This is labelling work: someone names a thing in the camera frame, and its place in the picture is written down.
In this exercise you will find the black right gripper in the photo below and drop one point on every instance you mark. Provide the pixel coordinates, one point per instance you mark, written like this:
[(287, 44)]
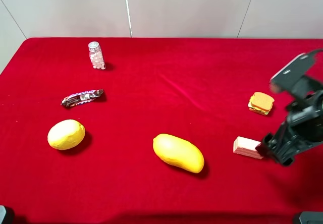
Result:
[(301, 131)]

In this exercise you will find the pink wafer block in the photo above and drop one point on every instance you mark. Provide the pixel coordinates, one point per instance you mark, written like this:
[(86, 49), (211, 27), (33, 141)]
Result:
[(246, 147)]

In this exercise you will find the toy sandwich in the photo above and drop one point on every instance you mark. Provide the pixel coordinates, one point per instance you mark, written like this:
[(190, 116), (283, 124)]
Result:
[(261, 103)]

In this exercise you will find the black device bottom right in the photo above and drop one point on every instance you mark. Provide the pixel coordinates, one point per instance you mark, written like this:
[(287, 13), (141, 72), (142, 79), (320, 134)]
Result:
[(308, 217)]

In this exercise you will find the black device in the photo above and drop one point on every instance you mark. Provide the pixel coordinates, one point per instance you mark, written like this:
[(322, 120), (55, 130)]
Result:
[(308, 217), (6, 215)]

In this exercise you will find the yellow mango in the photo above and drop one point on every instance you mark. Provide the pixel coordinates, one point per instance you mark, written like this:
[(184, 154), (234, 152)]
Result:
[(178, 152)]

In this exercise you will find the red velvet tablecloth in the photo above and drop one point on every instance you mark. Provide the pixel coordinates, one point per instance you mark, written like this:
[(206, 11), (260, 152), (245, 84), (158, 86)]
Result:
[(194, 89)]

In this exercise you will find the glass bottle of white candies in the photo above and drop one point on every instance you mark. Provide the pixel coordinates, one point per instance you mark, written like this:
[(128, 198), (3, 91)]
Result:
[(96, 56)]

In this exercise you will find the dark chocolate bar wrapper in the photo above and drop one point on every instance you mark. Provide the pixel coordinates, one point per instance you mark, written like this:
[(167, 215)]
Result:
[(81, 97)]

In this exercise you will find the yellow lemon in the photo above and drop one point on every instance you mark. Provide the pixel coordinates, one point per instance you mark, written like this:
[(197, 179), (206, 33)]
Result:
[(66, 134)]

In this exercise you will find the black device bottom left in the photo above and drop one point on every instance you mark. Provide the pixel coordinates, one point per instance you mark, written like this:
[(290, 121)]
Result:
[(6, 215)]

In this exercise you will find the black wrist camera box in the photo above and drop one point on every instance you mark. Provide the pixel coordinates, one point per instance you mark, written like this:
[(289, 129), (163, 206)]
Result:
[(293, 79)]

